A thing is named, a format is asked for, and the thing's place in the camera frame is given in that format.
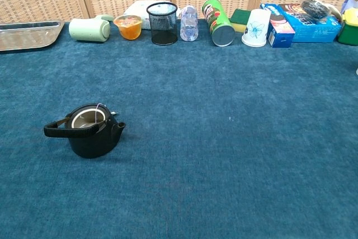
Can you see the black teapot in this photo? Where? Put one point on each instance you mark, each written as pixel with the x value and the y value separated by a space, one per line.
pixel 92 145

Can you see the blue tablecloth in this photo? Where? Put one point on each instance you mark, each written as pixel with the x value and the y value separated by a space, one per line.
pixel 223 138

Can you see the black mesh pen holder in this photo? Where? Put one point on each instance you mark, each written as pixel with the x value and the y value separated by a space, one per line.
pixel 163 26

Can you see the clear plastic water bottle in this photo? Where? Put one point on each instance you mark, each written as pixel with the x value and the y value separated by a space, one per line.
pixel 189 23

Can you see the orange jelly cup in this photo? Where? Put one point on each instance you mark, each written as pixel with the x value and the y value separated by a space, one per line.
pixel 130 30

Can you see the green chips can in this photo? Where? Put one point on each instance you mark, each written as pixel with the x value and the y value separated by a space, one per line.
pixel 218 18

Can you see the white wet wipes pack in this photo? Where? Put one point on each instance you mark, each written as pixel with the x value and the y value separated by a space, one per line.
pixel 137 9

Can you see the green yellow sponge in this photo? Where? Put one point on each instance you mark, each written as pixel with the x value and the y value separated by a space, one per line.
pixel 237 16

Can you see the white flower paper cup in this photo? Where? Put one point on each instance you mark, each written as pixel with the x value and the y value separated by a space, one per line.
pixel 256 30

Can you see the pale green lint roller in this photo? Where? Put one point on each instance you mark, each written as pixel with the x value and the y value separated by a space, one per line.
pixel 86 29

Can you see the blue pink cookie box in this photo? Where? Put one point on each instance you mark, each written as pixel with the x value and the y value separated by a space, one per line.
pixel 279 30

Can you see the stainless steel tray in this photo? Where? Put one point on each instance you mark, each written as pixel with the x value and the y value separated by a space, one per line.
pixel 25 36

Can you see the yellow lid green container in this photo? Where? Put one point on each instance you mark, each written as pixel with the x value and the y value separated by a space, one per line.
pixel 349 29

